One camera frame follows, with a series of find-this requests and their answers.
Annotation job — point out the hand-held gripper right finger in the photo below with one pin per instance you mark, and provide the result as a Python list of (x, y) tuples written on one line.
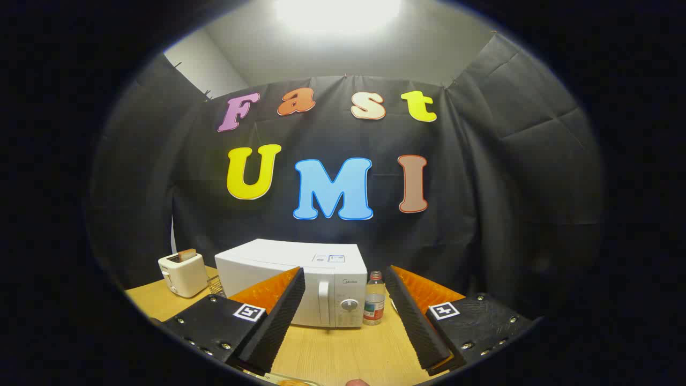
[(415, 321)]

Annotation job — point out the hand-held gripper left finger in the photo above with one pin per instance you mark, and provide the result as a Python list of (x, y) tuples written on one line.
[(278, 321)]

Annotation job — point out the white microwave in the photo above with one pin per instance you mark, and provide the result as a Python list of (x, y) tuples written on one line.
[(278, 257)]

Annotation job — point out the clear bottle with red cap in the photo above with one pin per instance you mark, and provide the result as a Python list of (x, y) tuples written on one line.
[(374, 303)]

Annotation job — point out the white plate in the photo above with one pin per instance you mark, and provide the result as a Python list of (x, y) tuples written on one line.
[(268, 378)]

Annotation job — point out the cream toaster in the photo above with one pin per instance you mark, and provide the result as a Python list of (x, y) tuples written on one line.
[(185, 276)]

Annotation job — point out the toast slice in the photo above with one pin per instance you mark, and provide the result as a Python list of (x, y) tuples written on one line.
[(187, 254)]

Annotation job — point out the black backdrop cloth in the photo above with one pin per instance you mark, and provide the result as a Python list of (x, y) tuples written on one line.
[(161, 187)]

